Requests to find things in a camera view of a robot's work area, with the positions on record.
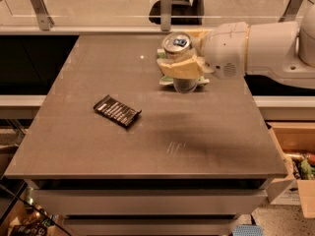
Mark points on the middle metal railing post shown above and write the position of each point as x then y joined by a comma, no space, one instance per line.
165,15

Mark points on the black snack bar wrapper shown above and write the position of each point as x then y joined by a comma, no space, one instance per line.
116,111

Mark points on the right metal railing post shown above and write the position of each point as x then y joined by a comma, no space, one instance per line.
290,11

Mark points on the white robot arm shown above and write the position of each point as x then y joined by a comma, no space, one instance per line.
283,52

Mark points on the grey table drawer unit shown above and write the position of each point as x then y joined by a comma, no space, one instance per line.
149,212

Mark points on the metal railing post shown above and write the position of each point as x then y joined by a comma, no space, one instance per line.
165,15
44,20
290,11

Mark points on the black office chair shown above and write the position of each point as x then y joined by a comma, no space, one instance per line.
187,12

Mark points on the left metal railing post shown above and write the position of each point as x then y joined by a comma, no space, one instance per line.
44,20

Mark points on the blue mesh object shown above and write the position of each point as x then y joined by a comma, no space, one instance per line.
248,230

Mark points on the green chips bag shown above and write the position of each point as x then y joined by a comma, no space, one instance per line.
168,81

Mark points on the silver redbull can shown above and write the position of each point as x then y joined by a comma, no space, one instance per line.
174,46

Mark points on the cardboard box with items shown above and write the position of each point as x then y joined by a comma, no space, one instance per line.
296,145

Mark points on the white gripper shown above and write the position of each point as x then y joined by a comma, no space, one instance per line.
224,49

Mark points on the box of snacks lower left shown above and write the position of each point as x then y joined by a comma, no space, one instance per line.
21,215

